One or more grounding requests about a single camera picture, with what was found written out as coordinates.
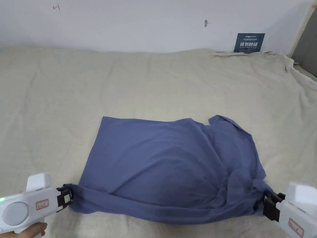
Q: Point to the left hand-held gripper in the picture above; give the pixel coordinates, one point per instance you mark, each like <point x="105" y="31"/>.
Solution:
<point x="22" y="210"/>

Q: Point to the dark blue printed card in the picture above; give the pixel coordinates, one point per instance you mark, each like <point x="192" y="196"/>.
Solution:
<point x="249" y="42"/>

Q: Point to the person's left hand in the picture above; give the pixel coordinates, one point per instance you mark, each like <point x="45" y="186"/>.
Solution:
<point x="29" y="230"/>

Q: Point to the dark blue shirt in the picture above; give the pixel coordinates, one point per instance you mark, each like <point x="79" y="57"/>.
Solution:
<point x="153" y="168"/>

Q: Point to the bed with beige sheet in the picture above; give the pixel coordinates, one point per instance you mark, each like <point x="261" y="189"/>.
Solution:
<point x="99" y="86"/>

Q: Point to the grey padded headboard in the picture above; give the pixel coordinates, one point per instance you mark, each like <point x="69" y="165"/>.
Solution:
<point x="307" y="47"/>

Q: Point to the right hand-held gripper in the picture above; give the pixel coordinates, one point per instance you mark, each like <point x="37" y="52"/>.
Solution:
<point x="299" y="213"/>

